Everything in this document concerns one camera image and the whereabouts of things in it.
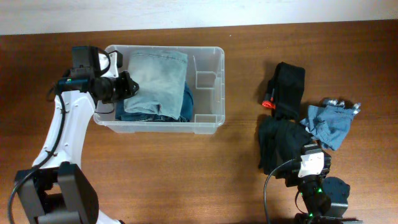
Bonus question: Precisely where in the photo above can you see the black folded garment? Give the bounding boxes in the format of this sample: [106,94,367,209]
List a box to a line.
[258,116,312,175]

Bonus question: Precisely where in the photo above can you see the light grey-blue jeans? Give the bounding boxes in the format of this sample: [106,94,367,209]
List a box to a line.
[117,49,188,122]

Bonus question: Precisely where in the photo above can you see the clear plastic storage bin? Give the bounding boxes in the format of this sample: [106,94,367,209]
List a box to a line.
[93,45,225,134]

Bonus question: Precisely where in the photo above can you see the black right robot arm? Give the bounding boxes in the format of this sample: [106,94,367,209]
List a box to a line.
[275,142,363,224]

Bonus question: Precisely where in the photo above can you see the black garment with red cuff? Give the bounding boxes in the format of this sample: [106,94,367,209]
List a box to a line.
[262,62,305,120]

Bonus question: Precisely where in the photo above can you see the light blue denim shirt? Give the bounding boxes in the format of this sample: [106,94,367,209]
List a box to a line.
[300,99,361,151]

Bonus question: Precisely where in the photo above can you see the dark blue jeans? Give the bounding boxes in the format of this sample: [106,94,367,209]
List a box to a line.
[115,83,194,122]

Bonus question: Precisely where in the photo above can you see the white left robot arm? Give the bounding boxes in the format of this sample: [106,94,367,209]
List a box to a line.
[7,71,139,223]

